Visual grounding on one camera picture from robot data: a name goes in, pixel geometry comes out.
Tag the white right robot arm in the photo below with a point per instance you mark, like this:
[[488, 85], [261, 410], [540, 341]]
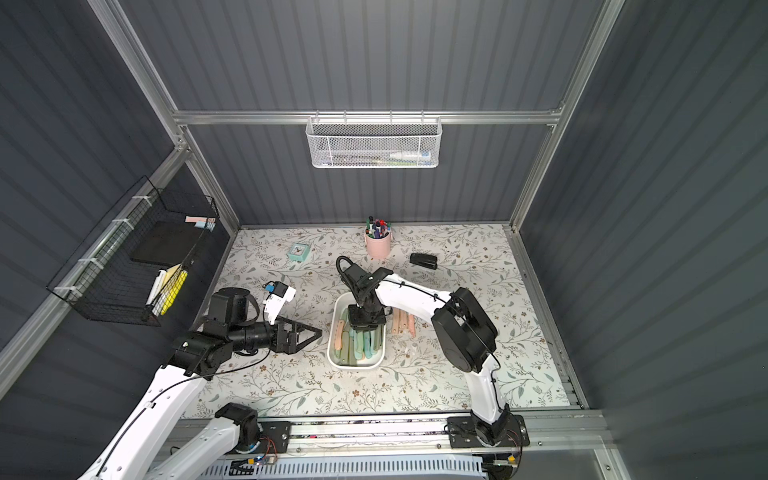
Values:
[[466, 335]]

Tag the white tube in basket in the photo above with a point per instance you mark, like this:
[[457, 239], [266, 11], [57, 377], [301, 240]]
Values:
[[411, 158]]

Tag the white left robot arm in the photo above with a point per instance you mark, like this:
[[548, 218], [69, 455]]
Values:
[[235, 324]]

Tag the white oval storage box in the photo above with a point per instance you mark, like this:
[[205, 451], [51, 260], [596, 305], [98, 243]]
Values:
[[351, 356]]

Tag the pink fruit knife in box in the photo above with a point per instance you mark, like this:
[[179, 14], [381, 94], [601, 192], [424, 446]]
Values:
[[338, 335]]

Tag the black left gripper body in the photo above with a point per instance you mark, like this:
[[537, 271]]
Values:
[[282, 335]]

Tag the teal fruit knife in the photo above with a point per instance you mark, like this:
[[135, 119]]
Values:
[[368, 338]]

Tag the yellow notepad in basket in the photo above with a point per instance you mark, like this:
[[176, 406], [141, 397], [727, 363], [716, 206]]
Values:
[[166, 287]]

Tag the olive green fruit knife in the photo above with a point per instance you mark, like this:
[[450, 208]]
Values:
[[377, 339]]

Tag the white wire wall basket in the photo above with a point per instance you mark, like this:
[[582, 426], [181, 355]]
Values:
[[367, 145]]

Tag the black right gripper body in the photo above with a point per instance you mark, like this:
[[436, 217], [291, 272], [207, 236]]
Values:
[[366, 315]]

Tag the black wire side basket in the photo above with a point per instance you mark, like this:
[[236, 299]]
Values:
[[135, 270]]

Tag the small teal box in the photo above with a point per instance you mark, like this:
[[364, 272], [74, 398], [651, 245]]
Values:
[[299, 252]]

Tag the pink pen cup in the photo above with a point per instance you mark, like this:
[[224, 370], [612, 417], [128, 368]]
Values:
[[378, 248]]

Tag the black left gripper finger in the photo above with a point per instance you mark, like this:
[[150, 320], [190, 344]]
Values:
[[309, 328], [309, 341]]

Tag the black stapler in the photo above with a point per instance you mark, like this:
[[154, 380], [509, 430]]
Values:
[[424, 260]]

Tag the black notebook in basket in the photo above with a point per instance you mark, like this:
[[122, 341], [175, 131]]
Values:
[[168, 244]]

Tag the pink folding fruit knife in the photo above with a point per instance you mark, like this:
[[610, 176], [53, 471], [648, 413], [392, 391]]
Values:
[[411, 325]]

